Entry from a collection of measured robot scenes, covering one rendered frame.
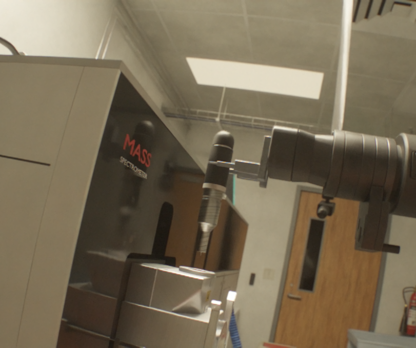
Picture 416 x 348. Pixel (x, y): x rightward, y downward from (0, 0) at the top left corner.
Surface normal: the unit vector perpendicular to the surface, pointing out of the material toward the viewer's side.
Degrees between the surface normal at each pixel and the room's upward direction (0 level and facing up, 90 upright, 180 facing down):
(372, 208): 90
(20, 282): 90
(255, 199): 90
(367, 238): 113
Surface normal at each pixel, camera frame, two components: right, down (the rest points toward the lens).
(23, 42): 0.97, 0.15
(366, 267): -0.15, -0.23
